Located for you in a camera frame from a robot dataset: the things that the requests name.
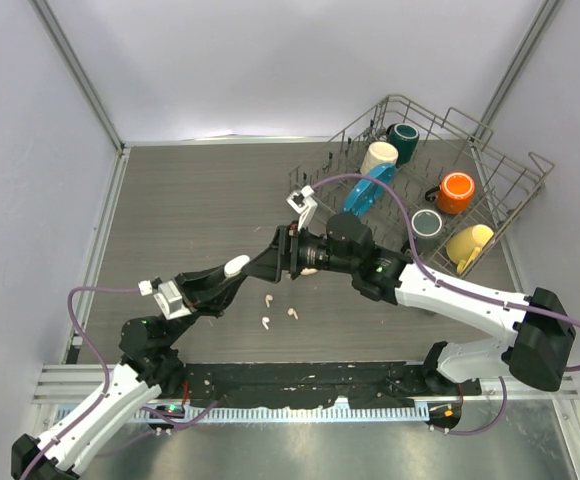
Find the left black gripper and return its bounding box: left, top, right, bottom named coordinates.
left=162, top=261, right=246, bottom=347

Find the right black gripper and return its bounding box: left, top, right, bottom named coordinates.
left=243, top=220, right=357, bottom=282

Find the white earbud charging case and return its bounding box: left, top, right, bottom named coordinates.
left=223, top=255, right=250, bottom=278

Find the pink earbud charging case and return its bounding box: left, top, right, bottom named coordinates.
left=301, top=268, right=319, bottom=276

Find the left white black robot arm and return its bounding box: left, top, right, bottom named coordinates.
left=11, top=255, right=250, bottom=479

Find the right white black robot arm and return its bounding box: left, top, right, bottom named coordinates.
left=244, top=213, right=576, bottom=395

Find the blue polka dot plate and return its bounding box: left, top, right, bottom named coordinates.
left=341, top=163, right=396, bottom=217

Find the cream mug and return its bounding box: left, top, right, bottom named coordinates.
left=360, top=141, right=399, bottom=175

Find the grey green mug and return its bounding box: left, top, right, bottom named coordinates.
left=401, top=209, right=443, bottom=255

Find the dark teal mug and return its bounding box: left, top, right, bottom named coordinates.
left=386, top=123, right=419, bottom=166

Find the yellow mug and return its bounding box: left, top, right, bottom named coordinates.
left=446, top=224, right=494, bottom=275

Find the orange mug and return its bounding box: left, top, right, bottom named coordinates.
left=424, top=171, right=476, bottom=215

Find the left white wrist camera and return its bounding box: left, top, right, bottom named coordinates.
left=138, top=278, right=192, bottom=320

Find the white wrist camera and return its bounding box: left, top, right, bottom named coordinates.
left=138, top=278, right=192, bottom=320
left=286, top=185, right=318, bottom=231

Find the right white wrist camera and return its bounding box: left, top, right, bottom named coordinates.
left=286, top=185, right=318, bottom=231

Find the black mounting base plate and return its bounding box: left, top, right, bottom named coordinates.
left=166, top=361, right=482, bottom=410

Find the white slotted cable duct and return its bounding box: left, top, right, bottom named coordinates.
left=57, top=403, right=430, bottom=424

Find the aluminium frame rail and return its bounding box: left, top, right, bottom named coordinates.
left=32, top=364, right=104, bottom=405

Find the grey wire dish rack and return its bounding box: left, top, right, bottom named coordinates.
left=289, top=95, right=554, bottom=291

